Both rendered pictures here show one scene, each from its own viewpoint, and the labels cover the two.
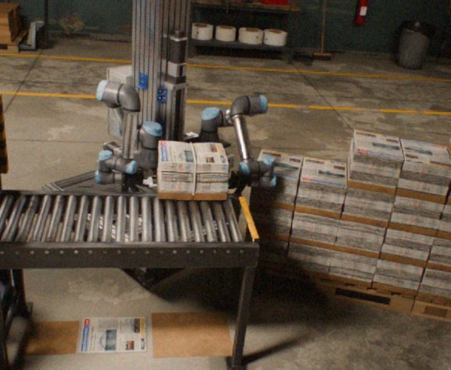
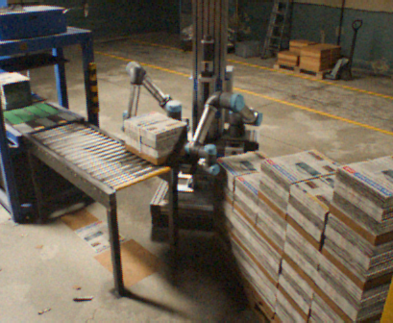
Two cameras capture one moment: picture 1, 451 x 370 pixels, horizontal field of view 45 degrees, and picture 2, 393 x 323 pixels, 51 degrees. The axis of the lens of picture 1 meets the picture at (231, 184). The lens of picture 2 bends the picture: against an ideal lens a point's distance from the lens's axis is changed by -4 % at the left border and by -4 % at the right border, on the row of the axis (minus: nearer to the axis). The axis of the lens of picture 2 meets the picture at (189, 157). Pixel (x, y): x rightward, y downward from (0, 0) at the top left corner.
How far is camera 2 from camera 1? 2.81 m
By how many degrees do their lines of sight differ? 53
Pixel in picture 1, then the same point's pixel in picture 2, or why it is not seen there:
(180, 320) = (137, 252)
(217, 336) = (137, 272)
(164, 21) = (198, 27)
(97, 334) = (93, 230)
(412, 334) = not seen: outside the picture
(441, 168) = (315, 204)
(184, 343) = not seen: hidden behind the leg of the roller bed
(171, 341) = not seen: hidden behind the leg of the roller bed
